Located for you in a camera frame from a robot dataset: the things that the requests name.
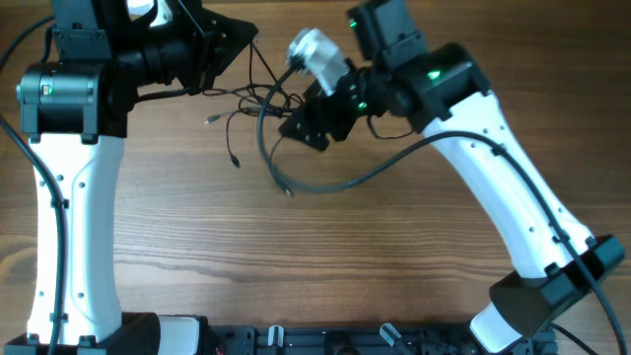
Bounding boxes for thin black USB cable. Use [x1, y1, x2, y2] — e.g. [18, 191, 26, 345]
[201, 41, 297, 119]
[224, 108, 247, 170]
[204, 106, 292, 198]

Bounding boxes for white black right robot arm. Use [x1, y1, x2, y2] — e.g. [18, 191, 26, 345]
[279, 1, 624, 354]

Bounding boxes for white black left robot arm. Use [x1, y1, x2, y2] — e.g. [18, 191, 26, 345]
[4, 1, 257, 354]

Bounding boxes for thick black camera cable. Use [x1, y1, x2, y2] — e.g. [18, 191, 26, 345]
[256, 66, 628, 355]

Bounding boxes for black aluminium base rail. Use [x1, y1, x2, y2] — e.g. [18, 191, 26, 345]
[206, 322, 558, 355]

